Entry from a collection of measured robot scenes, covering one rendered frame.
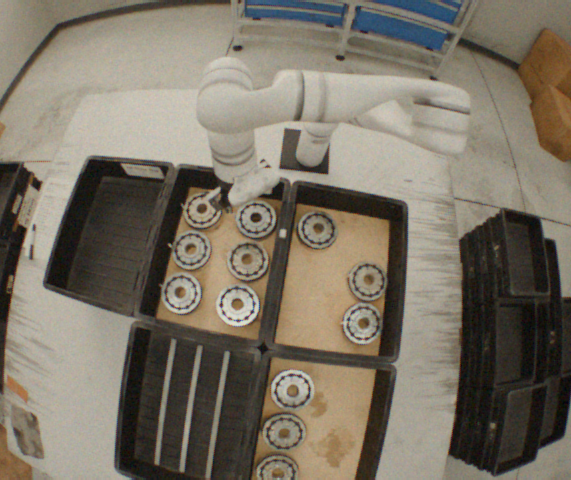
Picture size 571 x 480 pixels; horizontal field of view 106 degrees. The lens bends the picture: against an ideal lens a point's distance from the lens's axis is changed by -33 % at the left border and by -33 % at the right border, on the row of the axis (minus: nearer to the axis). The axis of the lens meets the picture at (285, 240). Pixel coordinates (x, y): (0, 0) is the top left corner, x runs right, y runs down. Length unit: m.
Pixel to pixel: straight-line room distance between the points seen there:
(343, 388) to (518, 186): 2.22
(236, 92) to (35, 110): 2.91
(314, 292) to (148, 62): 2.41
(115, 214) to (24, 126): 2.31
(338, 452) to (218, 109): 0.77
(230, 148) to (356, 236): 0.50
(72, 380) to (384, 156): 1.32
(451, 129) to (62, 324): 1.14
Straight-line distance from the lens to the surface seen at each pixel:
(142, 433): 0.88
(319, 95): 0.39
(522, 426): 1.69
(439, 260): 1.09
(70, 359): 1.11
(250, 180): 0.51
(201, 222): 0.82
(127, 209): 0.94
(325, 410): 0.80
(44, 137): 2.80
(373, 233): 0.87
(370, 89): 0.42
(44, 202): 1.34
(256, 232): 0.79
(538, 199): 2.83
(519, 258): 1.65
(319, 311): 0.79
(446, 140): 0.47
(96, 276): 0.92
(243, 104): 0.37
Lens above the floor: 1.60
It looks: 71 degrees down
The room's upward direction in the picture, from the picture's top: 9 degrees clockwise
